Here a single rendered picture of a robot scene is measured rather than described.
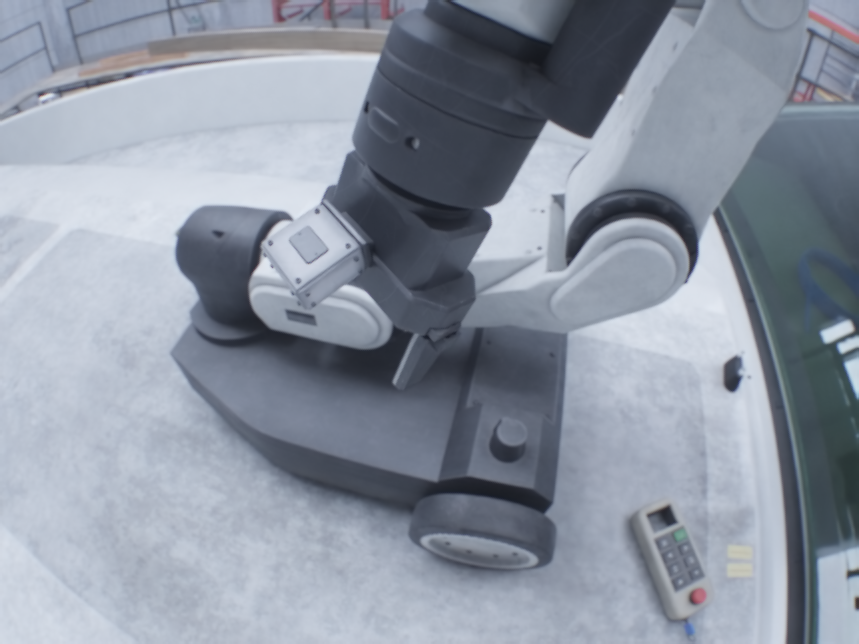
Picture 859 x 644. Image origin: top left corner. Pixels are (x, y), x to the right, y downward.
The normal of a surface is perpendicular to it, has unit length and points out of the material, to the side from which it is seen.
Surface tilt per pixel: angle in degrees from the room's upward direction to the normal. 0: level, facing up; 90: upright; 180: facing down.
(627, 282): 90
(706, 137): 90
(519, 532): 18
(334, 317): 90
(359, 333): 90
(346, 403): 0
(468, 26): 79
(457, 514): 24
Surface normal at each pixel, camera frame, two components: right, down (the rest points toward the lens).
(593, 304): -0.24, 0.72
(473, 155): 0.20, 0.76
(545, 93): -0.56, 0.43
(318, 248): -0.03, -0.40
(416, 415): 0.02, -0.66
